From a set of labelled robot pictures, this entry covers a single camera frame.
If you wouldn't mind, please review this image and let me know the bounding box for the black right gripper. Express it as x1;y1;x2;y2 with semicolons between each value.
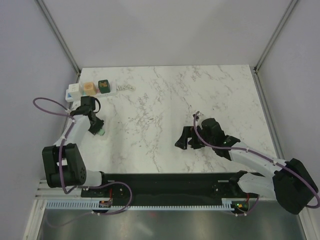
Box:
174;126;215;150

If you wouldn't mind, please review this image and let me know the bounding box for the green plug adapter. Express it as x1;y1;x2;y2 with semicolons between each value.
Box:
97;128;105;136

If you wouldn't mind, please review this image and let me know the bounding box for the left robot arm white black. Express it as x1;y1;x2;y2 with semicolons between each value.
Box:
42;96;110;197

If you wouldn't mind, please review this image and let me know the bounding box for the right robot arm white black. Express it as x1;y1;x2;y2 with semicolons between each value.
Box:
174;114;320;215

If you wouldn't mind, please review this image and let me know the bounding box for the orange cube plug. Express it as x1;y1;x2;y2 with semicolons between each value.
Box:
83;82;97;96

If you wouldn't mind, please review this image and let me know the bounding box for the dark green cube plug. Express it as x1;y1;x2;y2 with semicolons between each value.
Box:
98;79;111;94

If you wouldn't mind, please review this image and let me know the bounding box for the white cube plug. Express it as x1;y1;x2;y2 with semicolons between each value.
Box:
68;83;83;100

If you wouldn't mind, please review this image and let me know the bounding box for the long white power strip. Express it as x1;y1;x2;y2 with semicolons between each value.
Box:
65;89;117;103

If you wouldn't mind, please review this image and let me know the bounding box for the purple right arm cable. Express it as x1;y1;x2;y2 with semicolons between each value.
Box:
192;111;320;217

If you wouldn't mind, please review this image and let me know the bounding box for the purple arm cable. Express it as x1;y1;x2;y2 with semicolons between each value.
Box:
32;96;133;227
192;111;320;217

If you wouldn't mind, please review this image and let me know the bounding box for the white coiled cord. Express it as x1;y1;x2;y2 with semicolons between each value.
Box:
116;84;136;92

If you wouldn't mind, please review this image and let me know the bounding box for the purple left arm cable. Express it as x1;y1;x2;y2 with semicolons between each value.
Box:
32;96;133;227

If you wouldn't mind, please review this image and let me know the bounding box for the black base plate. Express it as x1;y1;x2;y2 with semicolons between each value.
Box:
81;172;257;206

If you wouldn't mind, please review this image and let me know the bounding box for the aluminium rail profile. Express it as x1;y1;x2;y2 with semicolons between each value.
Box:
35;179;82;200

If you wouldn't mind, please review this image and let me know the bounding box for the white slotted cable duct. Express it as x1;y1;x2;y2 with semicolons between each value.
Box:
45;198;249;212

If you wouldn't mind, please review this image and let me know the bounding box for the left aluminium frame post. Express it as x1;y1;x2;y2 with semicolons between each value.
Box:
34;0;81;77

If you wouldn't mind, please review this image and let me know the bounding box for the aluminium frame post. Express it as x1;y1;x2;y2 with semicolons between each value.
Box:
34;0;81;77
252;0;300;73

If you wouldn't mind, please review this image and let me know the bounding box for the right aluminium frame post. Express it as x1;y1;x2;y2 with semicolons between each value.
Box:
252;0;300;73

